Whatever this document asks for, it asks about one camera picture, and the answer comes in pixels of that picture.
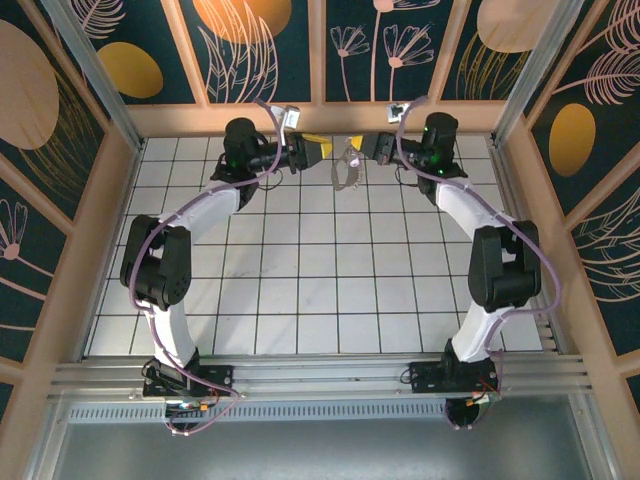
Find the key with pink cover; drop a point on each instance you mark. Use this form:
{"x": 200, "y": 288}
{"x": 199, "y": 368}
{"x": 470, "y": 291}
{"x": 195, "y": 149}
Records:
{"x": 354, "y": 160}

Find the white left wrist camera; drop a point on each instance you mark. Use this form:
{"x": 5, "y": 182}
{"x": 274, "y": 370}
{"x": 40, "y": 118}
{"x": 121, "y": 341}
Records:
{"x": 290, "y": 117}

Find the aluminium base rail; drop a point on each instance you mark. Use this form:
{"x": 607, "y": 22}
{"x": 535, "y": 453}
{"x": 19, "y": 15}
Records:
{"x": 320, "y": 375}

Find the grey metal sheet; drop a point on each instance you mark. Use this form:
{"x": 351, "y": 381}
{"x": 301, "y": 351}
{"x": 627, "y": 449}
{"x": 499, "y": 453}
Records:
{"x": 320, "y": 455}

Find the wall panel with pale circle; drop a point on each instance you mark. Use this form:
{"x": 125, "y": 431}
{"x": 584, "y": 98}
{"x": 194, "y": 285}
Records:
{"x": 500, "y": 25}
{"x": 25, "y": 90}

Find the wall panel with flowers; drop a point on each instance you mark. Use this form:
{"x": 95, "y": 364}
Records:
{"x": 360, "y": 75}
{"x": 30, "y": 280}

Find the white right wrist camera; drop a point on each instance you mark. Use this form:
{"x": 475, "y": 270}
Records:
{"x": 397, "y": 112}

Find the wall panel with orange circle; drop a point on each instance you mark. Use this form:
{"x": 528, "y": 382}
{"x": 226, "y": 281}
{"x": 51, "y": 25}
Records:
{"x": 240, "y": 20}

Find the wall panel with feather leaves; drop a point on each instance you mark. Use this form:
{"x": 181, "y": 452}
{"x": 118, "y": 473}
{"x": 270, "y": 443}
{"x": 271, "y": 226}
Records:
{"x": 610, "y": 260}

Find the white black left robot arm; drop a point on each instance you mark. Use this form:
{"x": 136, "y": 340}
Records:
{"x": 175, "y": 335}

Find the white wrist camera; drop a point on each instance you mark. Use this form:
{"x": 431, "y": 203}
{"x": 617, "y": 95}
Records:
{"x": 290, "y": 117}
{"x": 397, "y": 112}

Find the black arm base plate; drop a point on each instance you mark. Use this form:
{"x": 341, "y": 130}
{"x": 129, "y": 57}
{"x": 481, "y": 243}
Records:
{"x": 220, "y": 377}
{"x": 425, "y": 377}

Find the aluminium table side rail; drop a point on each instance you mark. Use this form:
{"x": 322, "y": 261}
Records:
{"x": 510, "y": 190}

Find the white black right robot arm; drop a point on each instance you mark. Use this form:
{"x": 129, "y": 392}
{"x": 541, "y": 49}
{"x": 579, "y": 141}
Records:
{"x": 472, "y": 340}

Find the aluminium corner post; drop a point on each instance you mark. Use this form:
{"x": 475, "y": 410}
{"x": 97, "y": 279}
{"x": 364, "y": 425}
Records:
{"x": 95, "y": 75}
{"x": 532, "y": 75}

